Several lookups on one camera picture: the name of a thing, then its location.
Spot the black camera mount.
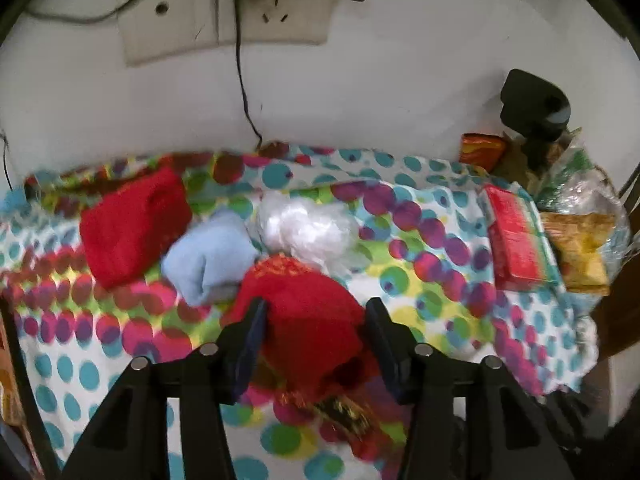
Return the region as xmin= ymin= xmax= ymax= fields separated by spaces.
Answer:
xmin=500 ymin=69 xmax=571 ymax=171

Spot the wall socket with plugs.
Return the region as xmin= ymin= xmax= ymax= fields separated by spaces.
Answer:
xmin=117 ymin=0 xmax=221 ymax=67

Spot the green snack bag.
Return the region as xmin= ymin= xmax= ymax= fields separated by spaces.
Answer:
xmin=537 ymin=135 xmax=616 ymax=211

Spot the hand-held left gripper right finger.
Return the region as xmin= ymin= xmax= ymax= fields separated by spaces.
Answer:
xmin=365 ymin=297 xmax=576 ymax=480

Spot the plain red sock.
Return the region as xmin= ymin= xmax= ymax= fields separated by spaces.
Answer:
xmin=80 ymin=167 xmax=193 ymax=291

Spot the red flat box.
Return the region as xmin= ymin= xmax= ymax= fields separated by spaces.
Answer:
xmin=482 ymin=185 xmax=556 ymax=291

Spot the white wall power socket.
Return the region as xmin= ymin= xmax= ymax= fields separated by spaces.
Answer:
xmin=216 ymin=0 xmax=337 ymax=46

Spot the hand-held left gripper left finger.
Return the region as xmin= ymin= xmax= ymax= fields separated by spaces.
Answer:
xmin=60 ymin=297 xmax=271 ymax=480

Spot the brown wooden furniture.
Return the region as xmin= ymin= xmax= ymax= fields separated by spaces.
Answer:
xmin=595 ymin=160 xmax=640 ymax=361

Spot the thin black television cable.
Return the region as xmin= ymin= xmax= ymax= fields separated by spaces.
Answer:
xmin=0 ymin=130 xmax=15 ymax=193

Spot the polka dot cloth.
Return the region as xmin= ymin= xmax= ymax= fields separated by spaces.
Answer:
xmin=0 ymin=142 xmax=601 ymax=480

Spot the black adapter cable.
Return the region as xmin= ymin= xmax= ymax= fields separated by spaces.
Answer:
xmin=234 ymin=0 xmax=264 ymax=153

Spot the orange red packet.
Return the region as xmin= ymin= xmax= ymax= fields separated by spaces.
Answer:
xmin=459 ymin=132 xmax=507 ymax=168

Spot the yellow snack bag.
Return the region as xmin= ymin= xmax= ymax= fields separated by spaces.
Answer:
xmin=542 ymin=210 xmax=618 ymax=296

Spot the red gold foil packet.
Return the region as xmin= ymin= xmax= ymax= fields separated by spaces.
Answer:
xmin=275 ymin=390 xmax=396 ymax=461

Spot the blue cloth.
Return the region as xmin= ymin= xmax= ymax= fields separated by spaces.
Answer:
xmin=0 ymin=187 xmax=26 ymax=213

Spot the red sock gold embroidery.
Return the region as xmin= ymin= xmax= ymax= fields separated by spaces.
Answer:
xmin=220 ymin=255 xmax=381 ymax=401

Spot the clear plastic bag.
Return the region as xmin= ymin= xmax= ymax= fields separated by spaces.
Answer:
xmin=256 ymin=192 xmax=361 ymax=276

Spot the small light blue sock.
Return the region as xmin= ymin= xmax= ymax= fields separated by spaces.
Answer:
xmin=161 ymin=210 xmax=258 ymax=307

